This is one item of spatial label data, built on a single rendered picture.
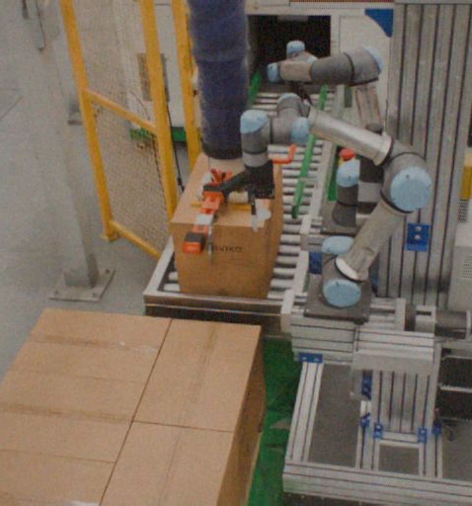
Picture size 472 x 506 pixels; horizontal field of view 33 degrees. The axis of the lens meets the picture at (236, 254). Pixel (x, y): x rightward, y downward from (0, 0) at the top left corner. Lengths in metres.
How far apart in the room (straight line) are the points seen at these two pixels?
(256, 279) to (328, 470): 0.86
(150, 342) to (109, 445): 0.56
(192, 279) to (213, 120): 0.73
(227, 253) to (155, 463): 0.98
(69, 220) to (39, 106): 0.67
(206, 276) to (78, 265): 1.22
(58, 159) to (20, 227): 1.23
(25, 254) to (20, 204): 0.61
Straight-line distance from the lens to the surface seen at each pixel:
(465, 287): 2.88
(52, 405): 3.27
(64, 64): 6.45
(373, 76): 3.11
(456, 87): 2.54
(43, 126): 4.15
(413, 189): 2.36
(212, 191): 3.31
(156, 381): 3.26
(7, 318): 4.62
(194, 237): 3.03
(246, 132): 2.28
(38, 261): 5.00
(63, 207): 4.37
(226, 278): 3.52
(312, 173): 4.47
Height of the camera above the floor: 2.83
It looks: 36 degrees down
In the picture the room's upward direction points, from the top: 4 degrees counter-clockwise
